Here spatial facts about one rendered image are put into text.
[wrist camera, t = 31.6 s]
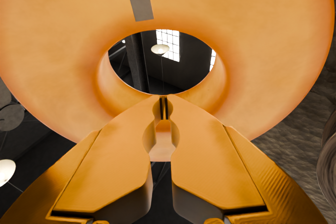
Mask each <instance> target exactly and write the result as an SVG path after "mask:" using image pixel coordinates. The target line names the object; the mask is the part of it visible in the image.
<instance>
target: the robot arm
mask: <svg viewBox="0 0 336 224"><path fill-rule="evenodd" d="M164 111H165V118H166V120H168V121H169V122H170V132H171V143H172V144H173V145H174V146H175V148H176V149H175V151H174V152H173V153H172V155H171V158H170V161H171V180H172V199H173V208H174V210H175V212H176V213H177V214H178V215H180V216H182V217H183V218H185V219H187V220H188V221H190V222H192V223H193V224H328V222H327V221H326V219H325V218H324V216H323V215H322V214H321V212H320V211H319V209H318V208H317V207H316V205H315V204H314V203H313V201H312V200H311V199H310V198H309V196H308V195H307V194H306V193H305V192H304V190H303V189H302V188H301V187H300V186H299V185H298V184H297V183H296V182H295V181H294V180H293V179H292V178H291V177H290V176H289V175H288V174H287V173H286V172H285V171H284V170H283V169H282V168H281V167H280V166H279V165H277V164H276V163H275V162H274V161H273V160H271V159H270V158H269V157H268V156H267V155H266V154H264V153H263V152H262V151H261V150H260V149H259V148H257V147H256V146H255V145H254V144H253V143H251V142H250V141H249V140H248V139H247V138H246V137H244V136H243V135H242V134H241V133H240V132H239V131H237V130H236V129H235V128H234V127H233V126H225V125H224V124H223V123H221V122H220V121H219V120H218V119H217V118H215V117H214V116H213V115H211V114H210V113H208V112H206V111H204V110H203V109H201V108H199V107H197V106H195V105H193V104H191V103H189V102H187V101H185V100H184V99H182V98H180V97H178V96H176V95H174V94H169V95H167V96H161V95H153V96H151V97H149V98H147V99H146V100H144V101H142V102H140V103H138V104H137V105H135V106H133V107H131V108H129V109H128V110H126V111H124V112H122V113H121V114H119V115H118V116H116V117H115V118H113V119H112V120H111V121H110V122H108V123H107V124H106V125H105V126H104V127H103V128H102V129H101V130H100V131H94V130H93V131H92V132H90V133H89V134H88V135H87V136H86V137H85V138H83V139H82V140H81V141H80V142H79V143H78V144H76V145H75V146H74V147H73V148H72V149H70V150H69V151H68V152H67V153H66V154H65V155H63V156H62V157H61V158H60V159H59V160H58V161H56V162H55V163H54V164H53V165H52V166H51V167H49V168H48V169H47V170H46V171H45V172H44V173H43V174H41V175H40V176H39V177H38V178H37V179H36V180H35V181H34V182H33V183H32V184H31V185H30V186H29V187H28V188H27V189H26V190H25V191H24V192H23V193H22V194H21V195H20V196H19V197H18V198H17V200H16V201H15V202H14V203H13V204H12V205H11V206H10V208H9V209H8V210H7V211H6V213H5V214H4V215H3V216H2V218H1V219H0V224H132V223H133V222H135V221H137V220H138V219H140V218H141V217H143V216H145V215H146V214H147V213H148V211H149V210H150V207H151V201H152V193H153V179H152V171H151V162H150V156H149V152H150V151H151V149H152V148H153V147H154V145H155V144H156V143H157V136H156V126H157V125H158V123H159V122H160V121H161V120H163V119H164Z"/></svg>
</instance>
